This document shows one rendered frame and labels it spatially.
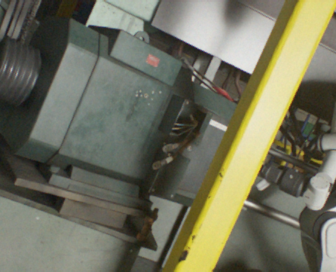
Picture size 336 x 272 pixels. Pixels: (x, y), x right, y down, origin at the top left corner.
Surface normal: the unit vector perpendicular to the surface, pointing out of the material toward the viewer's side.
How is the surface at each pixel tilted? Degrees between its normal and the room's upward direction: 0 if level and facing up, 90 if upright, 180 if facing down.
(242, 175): 90
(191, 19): 90
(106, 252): 90
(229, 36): 90
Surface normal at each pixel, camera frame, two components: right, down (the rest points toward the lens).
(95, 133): 0.47, 0.28
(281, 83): 0.18, 0.16
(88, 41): 0.62, -0.45
